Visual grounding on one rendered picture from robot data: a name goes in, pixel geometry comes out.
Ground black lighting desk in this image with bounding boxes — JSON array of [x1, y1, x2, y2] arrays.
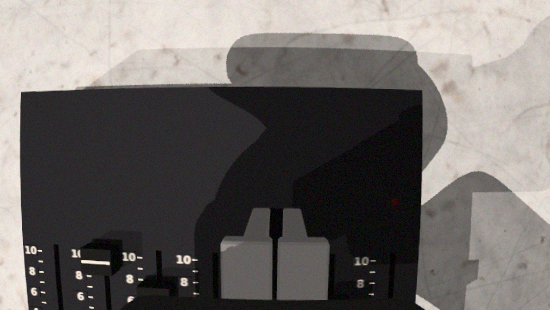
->
[[20, 87, 423, 310]]

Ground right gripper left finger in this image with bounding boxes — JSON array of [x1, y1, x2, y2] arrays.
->
[[221, 208, 277, 300]]

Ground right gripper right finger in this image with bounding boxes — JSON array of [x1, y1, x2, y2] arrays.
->
[[275, 208, 330, 300]]

